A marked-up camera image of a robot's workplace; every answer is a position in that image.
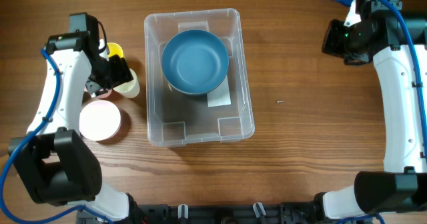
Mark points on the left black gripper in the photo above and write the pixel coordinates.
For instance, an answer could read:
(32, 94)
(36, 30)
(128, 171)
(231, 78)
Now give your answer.
(109, 76)

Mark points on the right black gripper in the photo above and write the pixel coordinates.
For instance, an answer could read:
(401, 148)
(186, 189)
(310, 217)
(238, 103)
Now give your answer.
(333, 37)

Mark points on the yellow plastic cup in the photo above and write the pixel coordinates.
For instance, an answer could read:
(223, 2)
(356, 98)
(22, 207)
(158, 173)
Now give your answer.
(115, 49)

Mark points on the cream plastic cup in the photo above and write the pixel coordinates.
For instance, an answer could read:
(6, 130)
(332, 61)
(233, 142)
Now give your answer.
(130, 89)

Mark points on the dark blue bowl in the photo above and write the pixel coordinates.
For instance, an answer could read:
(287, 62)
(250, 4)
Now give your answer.
(195, 62)

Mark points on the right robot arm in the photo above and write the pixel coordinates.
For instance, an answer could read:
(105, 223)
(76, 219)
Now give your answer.
(379, 32)

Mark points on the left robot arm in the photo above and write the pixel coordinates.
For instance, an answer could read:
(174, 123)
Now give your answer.
(52, 160)

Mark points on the clear plastic storage container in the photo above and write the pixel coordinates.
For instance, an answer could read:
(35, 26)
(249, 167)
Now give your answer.
(175, 119)

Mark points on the white label in container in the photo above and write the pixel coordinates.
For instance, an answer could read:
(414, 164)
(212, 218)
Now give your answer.
(220, 96)

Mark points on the pink plastic cup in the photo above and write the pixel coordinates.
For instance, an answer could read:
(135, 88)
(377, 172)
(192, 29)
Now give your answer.
(102, 96)

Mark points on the pink bowl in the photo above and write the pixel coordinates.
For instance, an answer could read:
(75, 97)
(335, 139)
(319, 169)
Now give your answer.
(99, 120)

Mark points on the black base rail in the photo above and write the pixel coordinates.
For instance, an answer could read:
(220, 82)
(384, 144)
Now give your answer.
(284, 213)

